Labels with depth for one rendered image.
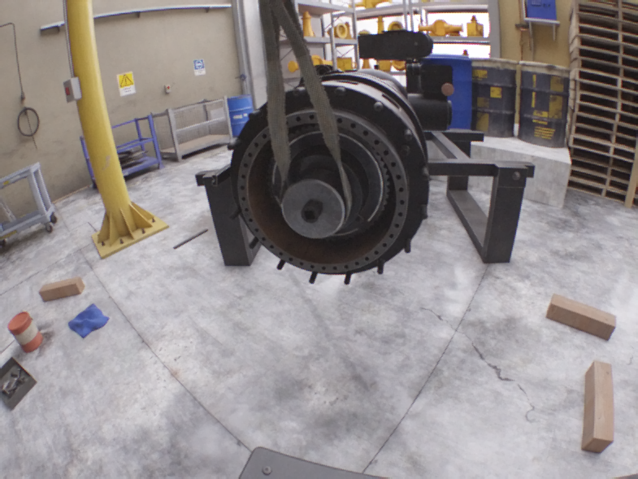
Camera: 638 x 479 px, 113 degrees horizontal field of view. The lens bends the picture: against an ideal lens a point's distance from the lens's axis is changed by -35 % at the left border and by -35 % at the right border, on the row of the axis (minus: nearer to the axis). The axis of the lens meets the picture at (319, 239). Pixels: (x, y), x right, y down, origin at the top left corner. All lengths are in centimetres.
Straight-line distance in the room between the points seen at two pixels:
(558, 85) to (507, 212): 204
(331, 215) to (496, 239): 151
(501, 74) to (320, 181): 326
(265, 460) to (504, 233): 192
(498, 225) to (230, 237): 165
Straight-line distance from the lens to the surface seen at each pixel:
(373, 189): 81
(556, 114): 374
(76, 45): 311
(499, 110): 377
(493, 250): 211
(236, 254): 213
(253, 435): 131
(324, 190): 67
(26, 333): 232
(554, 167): 325
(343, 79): 101
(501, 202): 197
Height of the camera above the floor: 113
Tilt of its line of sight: 29 degrees down
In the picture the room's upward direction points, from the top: 6 degrees counter-clockwise
